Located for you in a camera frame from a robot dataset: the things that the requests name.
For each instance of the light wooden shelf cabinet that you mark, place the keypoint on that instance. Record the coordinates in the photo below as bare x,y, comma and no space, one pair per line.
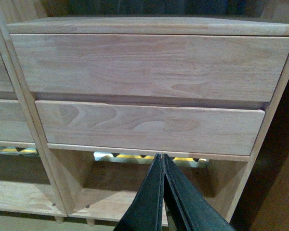
96,191

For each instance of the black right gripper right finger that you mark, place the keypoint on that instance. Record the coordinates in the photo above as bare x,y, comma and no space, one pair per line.
189,210

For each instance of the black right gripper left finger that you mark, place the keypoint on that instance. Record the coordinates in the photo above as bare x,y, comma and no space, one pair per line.
145,212

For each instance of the grey acoustic foam panel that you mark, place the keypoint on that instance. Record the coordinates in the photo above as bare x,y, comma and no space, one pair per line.
141,156

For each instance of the upper wooden drawer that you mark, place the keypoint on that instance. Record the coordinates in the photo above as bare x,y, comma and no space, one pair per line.
230,68

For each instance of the wooden drawer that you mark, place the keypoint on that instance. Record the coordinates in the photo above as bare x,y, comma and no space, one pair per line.
230,68
183,129

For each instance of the neighbouring wooden shelf cabinet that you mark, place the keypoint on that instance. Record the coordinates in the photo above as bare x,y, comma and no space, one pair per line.
27,184

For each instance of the lower wooden drawer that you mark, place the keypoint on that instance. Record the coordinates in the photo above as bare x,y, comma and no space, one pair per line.
183,129

